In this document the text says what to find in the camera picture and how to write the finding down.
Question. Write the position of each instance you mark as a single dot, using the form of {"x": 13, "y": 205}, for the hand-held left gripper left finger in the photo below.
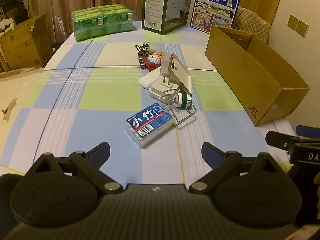
{"x": 101, "y": 153}

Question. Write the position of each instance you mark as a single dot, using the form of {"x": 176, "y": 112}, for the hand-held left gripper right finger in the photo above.
{"x": 211, "y": 153}

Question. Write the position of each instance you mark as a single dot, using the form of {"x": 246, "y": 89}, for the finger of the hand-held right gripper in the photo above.
{"x": 281, "y": 140}
{"x": 308, "y": 131}

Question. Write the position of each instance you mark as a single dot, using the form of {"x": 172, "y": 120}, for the green and white bottle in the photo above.
{"x": 184, "y": 100}

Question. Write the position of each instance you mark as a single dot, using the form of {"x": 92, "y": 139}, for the brown cardboard box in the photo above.
{"x": 242, "y": 70}

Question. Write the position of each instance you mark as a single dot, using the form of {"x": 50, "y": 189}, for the white plug adapter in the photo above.
{"x": 160, "y": 90}

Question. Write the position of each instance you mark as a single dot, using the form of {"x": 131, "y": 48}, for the white oblong case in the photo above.
{"x": 148, "y": 80}

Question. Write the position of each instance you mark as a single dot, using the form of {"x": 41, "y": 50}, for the white rectangular wall device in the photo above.
{"x": 178, "y": 72}

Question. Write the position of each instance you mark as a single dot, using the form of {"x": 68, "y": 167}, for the plaid tablecloth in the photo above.
{"x": 100, "y": 100}

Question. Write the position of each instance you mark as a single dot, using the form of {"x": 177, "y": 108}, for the blue label clear plastic box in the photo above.
{"x": 148, "y": 122}

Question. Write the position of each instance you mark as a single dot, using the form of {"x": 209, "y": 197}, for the small clear plastic cup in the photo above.
{"x": 151, "y": 47}

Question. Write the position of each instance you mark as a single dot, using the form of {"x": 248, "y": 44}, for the beige quilted chair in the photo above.
{"x": 252, "y": 22}

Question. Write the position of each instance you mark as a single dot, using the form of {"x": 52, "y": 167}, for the brown shipping carton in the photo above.
{"x": 22, "y": 47}

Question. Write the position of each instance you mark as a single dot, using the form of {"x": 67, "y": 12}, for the green shrink-wrapped carton pack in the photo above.
{"x": 103, "y": 21}

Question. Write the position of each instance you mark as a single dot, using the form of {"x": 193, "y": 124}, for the blue milk carton case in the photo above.
{"x": 215, "y": 5}

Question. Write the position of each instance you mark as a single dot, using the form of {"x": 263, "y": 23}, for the green milk carton case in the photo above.
{"x": 160, "y": 10}

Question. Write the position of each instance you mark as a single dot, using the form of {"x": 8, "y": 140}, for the brown curtain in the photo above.
{"x": 75, "y": 0}

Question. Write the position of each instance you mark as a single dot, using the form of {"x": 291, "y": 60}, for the black folding step ladder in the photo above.
{"x": 11, "y": 2}

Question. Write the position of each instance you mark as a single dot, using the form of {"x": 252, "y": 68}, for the beige wall outlet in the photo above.
{"x": 293, "y": 21}
{"x": 302, "y": 28}

